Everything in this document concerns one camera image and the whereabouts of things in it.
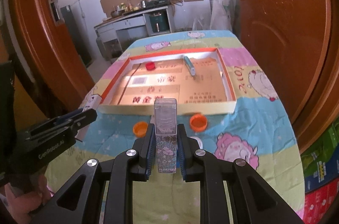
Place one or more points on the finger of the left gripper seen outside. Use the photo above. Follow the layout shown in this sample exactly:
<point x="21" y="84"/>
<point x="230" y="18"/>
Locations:
<point x="54" y="124"/>

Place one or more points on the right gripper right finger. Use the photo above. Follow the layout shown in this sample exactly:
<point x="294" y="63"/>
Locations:
<point x="198" y="165"/>

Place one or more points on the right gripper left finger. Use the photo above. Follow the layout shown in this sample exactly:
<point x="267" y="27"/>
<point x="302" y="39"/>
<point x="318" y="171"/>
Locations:
<point x="133" y="165"/>

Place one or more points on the white hello kitty box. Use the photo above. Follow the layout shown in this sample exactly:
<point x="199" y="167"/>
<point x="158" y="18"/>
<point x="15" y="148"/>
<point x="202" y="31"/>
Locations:
<point x="86" y="117"/>

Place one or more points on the orange bottle cap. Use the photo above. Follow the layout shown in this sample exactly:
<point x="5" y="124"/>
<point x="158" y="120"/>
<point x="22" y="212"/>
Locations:
<point x="198" y="123"/>
<point x="140" y="129"/>

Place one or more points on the clear floral perfume bottle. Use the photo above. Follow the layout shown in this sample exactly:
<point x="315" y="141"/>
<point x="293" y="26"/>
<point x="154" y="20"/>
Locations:
<point x="166" y="134"/>

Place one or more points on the red bottle cap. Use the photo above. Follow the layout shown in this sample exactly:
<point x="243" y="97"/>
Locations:
<point x="150" y="66"/>

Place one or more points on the white round cap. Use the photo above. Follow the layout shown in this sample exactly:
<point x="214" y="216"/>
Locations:
<point x="199" y="141"/>

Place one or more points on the person's left hand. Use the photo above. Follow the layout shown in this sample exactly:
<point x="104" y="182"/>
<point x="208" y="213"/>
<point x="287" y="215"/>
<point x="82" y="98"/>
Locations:
<point x="20" y="207"/>

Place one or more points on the cartoon sheep tablecloth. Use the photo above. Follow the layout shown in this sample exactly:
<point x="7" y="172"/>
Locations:
<point x="259" y="122"/>

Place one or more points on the shallow orange-rimmed cardboard tray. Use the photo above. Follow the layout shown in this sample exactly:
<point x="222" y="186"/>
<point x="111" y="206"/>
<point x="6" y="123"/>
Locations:
<point x="132" y="90"/>

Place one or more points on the kitchen counter cabinet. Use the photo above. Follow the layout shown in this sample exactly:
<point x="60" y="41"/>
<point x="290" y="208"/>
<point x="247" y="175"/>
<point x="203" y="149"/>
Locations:
<point x="116" y="35"/>

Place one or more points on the dark refrigerator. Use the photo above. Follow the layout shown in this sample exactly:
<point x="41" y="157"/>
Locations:
<point x="75" y="35"/>

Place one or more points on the stacked colourful cartons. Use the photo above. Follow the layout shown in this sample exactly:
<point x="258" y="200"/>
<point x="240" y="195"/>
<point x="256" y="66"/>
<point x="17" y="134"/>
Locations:
<point x="320" y="170"/>

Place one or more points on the green air fryer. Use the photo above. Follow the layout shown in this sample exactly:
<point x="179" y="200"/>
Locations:
<point x="159" y="22"/>

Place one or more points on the black gas stove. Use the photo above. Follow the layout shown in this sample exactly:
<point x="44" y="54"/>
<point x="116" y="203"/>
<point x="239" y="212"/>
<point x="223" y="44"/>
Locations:
<point x="156" y="3"/>

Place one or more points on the white plastic sack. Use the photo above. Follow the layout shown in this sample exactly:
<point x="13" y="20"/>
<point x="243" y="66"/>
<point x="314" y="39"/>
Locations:
<point x="222" y="13"/>

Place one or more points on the brown wooden door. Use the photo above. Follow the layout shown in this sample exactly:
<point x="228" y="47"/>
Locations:
<point x="295" y="42"/>

